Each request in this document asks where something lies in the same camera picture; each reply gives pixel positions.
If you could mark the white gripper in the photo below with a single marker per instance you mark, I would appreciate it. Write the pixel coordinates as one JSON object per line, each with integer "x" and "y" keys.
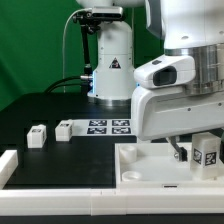
{"x": 161, "y": 107}

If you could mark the white square table top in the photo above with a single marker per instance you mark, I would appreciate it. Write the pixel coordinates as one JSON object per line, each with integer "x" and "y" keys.
{"x": 153, "y": 165}

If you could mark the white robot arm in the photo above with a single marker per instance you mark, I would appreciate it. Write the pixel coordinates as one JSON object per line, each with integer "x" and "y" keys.
{"x": 189, "y": 28}

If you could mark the white marker sheet with tags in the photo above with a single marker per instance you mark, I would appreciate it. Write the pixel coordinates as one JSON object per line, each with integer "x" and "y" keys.
{"x": 102, "y": 127}

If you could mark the white U-shaped fence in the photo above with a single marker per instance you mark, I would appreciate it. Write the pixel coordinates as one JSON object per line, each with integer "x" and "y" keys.
{"x": 115, "y": 201}

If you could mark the grey camera on mount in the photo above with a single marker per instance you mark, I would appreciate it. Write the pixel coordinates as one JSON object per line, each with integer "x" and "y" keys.
{"x": 107, "y": 13}

